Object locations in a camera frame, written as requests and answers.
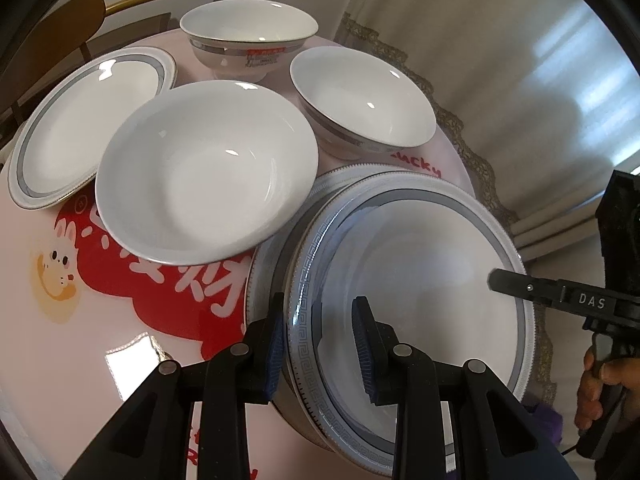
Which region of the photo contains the person's right hand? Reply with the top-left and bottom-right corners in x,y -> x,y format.
574,347 -> 640,432

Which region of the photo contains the white bowl with red label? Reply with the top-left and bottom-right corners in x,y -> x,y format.
179,0 -> 319,83

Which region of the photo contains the large plain white bowl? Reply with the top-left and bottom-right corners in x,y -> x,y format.
95,80 -> 320,267

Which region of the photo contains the white bowl with grey band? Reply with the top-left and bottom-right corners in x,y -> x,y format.
289,46 -> 437,162

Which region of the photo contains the beige lace-trimmed curtain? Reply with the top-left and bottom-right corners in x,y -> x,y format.
334,0 -> 640,411

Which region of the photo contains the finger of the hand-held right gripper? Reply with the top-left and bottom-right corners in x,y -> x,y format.
487,269 -> 622,320

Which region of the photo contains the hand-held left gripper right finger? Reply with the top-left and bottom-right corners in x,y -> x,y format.
351,295 -> 568,480

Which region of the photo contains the grey band rim plate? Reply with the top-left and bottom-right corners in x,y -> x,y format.
7,46 -> 178,210

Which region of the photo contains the brown wooden chair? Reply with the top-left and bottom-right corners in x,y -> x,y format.
0,0 -> 107,126

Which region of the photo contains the grey key-pattern rim plate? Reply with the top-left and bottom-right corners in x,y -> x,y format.
282,182 -> 536,466

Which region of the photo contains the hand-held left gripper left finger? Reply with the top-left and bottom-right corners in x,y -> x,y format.
62,291 -> 288,480

